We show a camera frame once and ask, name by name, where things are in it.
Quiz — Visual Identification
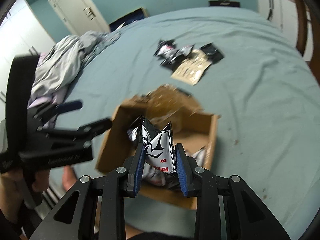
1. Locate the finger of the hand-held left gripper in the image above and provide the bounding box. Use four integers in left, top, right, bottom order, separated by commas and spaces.
37, 118, 113, 145
27, 100, 83, 124

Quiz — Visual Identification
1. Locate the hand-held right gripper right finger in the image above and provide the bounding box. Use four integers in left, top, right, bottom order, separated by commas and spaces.
174, 143, 292, 240

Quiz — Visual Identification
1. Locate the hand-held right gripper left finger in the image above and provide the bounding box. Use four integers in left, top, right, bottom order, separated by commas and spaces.
29, 144, 147, 240

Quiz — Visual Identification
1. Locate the black white snack packet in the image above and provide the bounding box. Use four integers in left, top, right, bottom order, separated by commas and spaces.
126, 127, 140, 143
191, 148, 207, 165
144, 164, 180, 190
136, 116, 177, 174

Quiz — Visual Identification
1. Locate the torn cardboard box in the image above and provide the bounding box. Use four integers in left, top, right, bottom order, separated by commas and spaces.
96, 85, 220, 210

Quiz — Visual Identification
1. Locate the pile of snack packets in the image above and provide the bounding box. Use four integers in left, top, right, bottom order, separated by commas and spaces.
154, 39, 225, 67

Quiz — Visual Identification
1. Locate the large beige snack bag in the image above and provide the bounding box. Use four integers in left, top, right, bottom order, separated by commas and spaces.
170, 49, 212, 86

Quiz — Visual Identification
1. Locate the person's left hand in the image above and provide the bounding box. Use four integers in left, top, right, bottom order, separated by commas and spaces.
0, 169, 50, 215

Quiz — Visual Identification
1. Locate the person's leg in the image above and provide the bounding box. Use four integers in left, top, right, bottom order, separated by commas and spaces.
62, 166, 78, 191

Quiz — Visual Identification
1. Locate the lilac cloth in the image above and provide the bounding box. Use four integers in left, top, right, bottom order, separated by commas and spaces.
27, 90, 69, 128

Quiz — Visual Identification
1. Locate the striped clothing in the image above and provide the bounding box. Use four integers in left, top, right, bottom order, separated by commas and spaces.
42, 185, 66, 205

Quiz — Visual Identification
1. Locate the crumpled grey duvet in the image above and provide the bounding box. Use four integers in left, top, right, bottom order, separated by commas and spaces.
31, 31, 123, 93

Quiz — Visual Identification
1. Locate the clear plastic wrap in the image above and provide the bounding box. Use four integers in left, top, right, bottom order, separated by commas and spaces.
144, 90, 183, 133

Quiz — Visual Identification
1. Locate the white wardrobe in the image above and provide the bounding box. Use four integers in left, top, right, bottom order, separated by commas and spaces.
0, 0, 57, 105

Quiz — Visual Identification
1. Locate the white door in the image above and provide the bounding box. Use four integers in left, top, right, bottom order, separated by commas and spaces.
48, 0, 110, 37

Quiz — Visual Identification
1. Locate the dark framed picture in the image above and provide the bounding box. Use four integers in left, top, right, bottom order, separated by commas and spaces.
109, 7, 148, 32

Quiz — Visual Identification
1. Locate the black bag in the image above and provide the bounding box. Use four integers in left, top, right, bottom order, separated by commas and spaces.
209, 0, 241, 7

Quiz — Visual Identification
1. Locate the white cabinet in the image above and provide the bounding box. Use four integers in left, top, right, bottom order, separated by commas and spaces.
255, 0, 300, 45

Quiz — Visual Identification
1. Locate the brown wooden chair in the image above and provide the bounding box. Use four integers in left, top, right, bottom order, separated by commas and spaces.
292, 0, 315, 62

